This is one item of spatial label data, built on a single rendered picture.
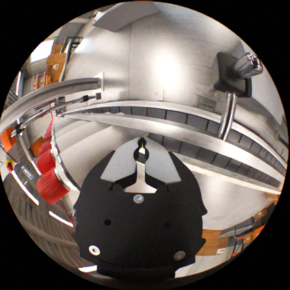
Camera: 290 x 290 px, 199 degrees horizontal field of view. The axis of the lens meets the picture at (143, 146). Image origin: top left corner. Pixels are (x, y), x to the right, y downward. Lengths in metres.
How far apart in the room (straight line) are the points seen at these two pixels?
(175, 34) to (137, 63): 0.14
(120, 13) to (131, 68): 0.25
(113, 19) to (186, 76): 0.33
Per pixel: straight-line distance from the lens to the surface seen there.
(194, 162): 0.15
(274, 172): 0.17
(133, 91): 0.25
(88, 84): 0.36
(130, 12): 0.39
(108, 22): 0.42
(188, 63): 0.22
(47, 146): 0.20
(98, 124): 0.15
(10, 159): 0.47
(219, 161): 0.19
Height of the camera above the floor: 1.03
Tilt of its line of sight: 47 degrees down
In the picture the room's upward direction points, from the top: 132 degrees counter-clockwise
